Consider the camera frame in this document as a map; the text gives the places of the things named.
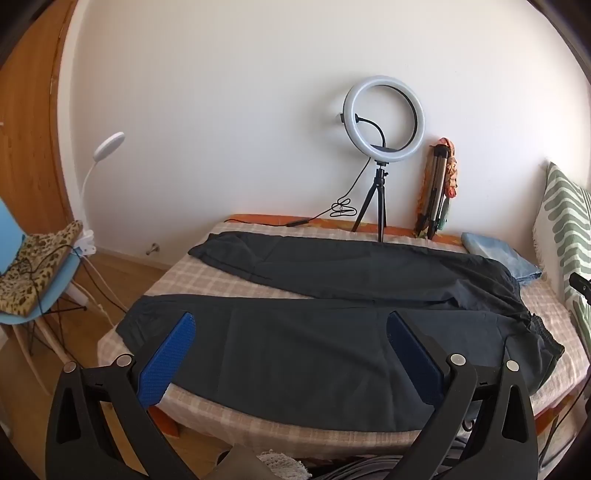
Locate black mini tripod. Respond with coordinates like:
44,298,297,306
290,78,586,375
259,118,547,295
351,161,391,243

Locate wooden door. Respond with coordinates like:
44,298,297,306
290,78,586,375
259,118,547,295
0,0,79,241

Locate light blue folded cloth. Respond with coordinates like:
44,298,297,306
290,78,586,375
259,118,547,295
461,231,543,282

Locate black ring light cable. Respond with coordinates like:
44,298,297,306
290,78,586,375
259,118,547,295
225,159,377,228

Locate leopard print cloth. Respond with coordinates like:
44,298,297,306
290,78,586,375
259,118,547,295
0,220,85,317

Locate dark grey pants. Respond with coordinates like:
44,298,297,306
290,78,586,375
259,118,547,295
115,232,565,432

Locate light blue chair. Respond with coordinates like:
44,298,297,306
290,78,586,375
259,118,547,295
0,198,93,398

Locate white clip lamp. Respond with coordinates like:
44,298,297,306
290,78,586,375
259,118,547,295
74,132,125,257

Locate folded grey stand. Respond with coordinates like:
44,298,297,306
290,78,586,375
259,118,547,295
418,144,451,241

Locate white ring light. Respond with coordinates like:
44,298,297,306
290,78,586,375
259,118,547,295
342,76,424,163

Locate white knitted cloth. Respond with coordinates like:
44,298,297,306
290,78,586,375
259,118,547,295
256,450,310,480

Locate green and white patterned pillow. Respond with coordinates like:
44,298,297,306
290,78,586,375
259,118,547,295
533,161,591,352

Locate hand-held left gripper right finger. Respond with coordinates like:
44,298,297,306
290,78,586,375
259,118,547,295
385,311,540,480

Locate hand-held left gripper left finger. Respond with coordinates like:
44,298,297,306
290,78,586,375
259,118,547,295
45,311,199,480

